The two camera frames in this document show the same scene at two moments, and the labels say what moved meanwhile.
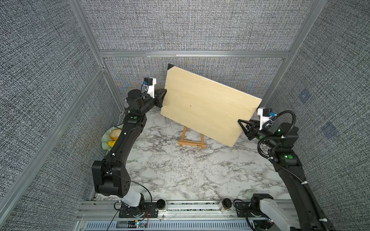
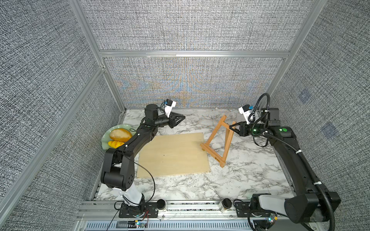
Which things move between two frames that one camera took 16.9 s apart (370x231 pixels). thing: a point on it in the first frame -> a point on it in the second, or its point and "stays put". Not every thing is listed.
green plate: [106, 138] stays put
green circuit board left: [139, 224] stays put
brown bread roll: [114, 134] stays put
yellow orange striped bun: [111, 143] stays put
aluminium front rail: [104, 216] stays put
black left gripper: [158, 97] -> [172, 119]
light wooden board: [211, 109] -> [172, 154]
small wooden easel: [185, 142] -> [221, 161]
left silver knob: [161, 206] stays put
